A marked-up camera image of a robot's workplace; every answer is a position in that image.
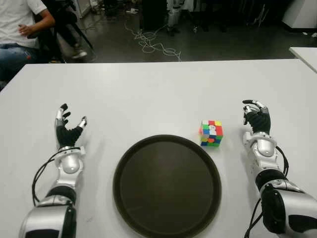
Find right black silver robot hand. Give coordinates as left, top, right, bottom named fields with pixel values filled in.
left=242, top=99, right=272, bottom=136

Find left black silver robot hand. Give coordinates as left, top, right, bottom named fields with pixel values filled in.
left=54, top=103, right=88, bottom=150

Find multicoloured Rubik's cube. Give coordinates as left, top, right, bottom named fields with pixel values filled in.
left=199, top=119, right=224, bottom=148

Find dark round plate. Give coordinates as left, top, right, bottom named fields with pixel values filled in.
left=112, top=134, right=222, bottom=238

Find white side table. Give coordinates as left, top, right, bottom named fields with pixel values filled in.
left=289, top=46, right=317, bottom=73

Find black chair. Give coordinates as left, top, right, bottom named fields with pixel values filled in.
left=33, top=0, right=96, bottom=62

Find walking person in dark trousers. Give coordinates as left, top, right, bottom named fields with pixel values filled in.
left=48, top=0, right=88, bottom=60

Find metal folding stand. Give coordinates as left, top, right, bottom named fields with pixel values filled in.
left=252, top=3, right=270, bottom=27

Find white cabinet with dark base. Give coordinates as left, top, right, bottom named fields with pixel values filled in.
left=282, top=0, right=317, bottom=32

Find seated person in white shirt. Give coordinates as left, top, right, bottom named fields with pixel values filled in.
left=0, top=0, right=56, bottom=81

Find white framed cabinet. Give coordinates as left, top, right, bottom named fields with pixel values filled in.
left=71, top=0, right=93, bottom=19

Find black cabinet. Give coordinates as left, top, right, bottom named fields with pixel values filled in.
left=141, top=0, right=169, bottom=32

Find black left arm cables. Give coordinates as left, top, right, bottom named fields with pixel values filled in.
left=32, top=148, right=82, bottom=206

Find tangled white floor cable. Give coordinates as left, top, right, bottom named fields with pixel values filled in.
left=123, top=18, right=183, bottom=62

